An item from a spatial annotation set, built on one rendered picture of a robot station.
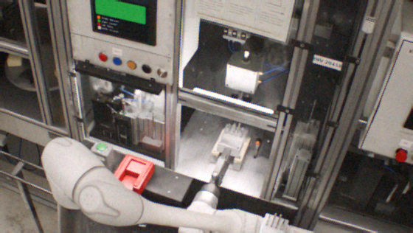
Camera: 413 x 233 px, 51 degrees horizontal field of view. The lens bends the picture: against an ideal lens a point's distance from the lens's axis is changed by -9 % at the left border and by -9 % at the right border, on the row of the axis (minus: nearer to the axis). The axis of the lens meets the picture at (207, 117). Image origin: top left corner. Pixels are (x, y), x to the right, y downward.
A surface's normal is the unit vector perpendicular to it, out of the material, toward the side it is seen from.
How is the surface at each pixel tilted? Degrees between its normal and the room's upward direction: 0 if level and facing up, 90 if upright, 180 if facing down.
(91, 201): 40
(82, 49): 90
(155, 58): 90
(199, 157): 0
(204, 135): 0
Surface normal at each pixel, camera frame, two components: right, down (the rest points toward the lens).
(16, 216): 0.07, -0.73
